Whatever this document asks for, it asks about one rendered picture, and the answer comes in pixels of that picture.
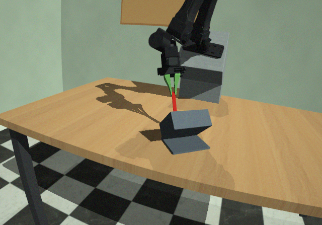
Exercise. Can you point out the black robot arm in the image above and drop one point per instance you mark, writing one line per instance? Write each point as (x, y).
(194, 36)

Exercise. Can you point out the dark grey panel with slot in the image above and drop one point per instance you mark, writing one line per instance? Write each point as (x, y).
(180, 129)

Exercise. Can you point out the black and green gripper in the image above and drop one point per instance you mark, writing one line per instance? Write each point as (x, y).
(170, 72)

